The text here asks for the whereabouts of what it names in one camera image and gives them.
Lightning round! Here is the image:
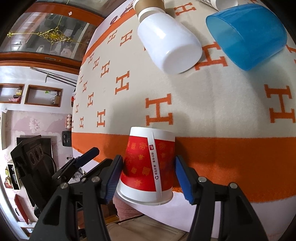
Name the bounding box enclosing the wooden glass sliding door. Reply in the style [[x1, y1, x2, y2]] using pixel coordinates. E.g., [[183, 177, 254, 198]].
[[1, 1, 123, 74]]

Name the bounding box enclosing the red white paper cup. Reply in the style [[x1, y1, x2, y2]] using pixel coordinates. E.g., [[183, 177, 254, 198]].
[[116, 126, 175, 205]]

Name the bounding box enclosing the brown sleeve paper cup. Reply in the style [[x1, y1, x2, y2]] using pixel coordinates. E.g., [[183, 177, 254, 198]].
[[132, 0, 166, 23]]

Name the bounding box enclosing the grey checkered paper cup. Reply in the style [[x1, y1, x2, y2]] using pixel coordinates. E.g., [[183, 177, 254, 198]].
[[199, 0, 238, 11]]

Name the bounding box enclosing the orange beige H-pattern blanket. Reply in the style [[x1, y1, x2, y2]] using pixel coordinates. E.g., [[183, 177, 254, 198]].
[[72, 1, 295, 202]]

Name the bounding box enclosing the blue translucent plastic cup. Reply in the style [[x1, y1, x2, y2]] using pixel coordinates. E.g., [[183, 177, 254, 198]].
[[206, 4, 287, 71]]

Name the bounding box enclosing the wall niche shelf upper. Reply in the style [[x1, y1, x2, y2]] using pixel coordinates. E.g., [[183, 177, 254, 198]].
[[0, 83, 25, 104]]

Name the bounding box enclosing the wall niche shelf lower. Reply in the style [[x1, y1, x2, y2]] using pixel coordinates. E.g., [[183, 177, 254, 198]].
[[24, 85, 63, 108]]

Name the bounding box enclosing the wall niche shelf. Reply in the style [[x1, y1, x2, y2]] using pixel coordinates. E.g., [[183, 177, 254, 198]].
[[0, 83, 25, 104], [24, 85, 63, 108]]

